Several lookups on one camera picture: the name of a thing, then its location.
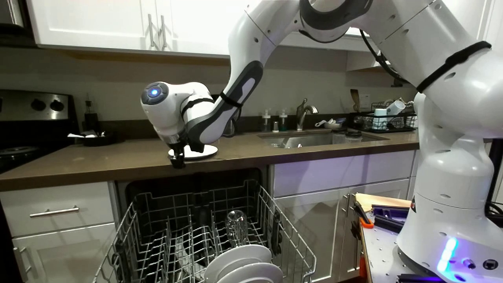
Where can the dark glass bottle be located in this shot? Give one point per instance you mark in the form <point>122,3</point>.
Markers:
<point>90,118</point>

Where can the orange black screwdriver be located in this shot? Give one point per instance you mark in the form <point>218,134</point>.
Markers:
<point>364,217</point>

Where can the built-in dishwasher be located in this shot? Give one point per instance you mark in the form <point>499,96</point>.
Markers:
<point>158,183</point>

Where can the metal robot mounting table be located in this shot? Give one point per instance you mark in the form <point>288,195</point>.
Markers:
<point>383,257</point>

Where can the clear drinking glass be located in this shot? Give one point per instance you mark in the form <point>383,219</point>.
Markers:
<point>237,228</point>

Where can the black clamp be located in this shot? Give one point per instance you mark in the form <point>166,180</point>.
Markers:
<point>394,217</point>

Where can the chrome kitchen faucet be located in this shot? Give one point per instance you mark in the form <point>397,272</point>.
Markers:
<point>303,112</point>

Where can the white base cabinet door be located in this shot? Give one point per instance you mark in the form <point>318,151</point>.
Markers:
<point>64,257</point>

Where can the white round plate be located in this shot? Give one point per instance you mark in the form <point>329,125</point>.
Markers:
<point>237,257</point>
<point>257,274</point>
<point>202,151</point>

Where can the steel kitchen sink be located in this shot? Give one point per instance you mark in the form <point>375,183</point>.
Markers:
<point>315,140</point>

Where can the black dish drying rack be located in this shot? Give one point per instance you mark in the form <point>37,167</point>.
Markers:
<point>386,123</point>

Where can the wooden board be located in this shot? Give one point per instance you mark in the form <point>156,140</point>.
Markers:
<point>387,200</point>

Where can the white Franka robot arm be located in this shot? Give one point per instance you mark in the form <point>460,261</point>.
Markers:
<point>457,183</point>

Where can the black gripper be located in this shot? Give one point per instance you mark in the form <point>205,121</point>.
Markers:
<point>180,147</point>

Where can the white sink base cabinet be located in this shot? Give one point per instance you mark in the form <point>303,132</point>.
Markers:
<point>315,173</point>

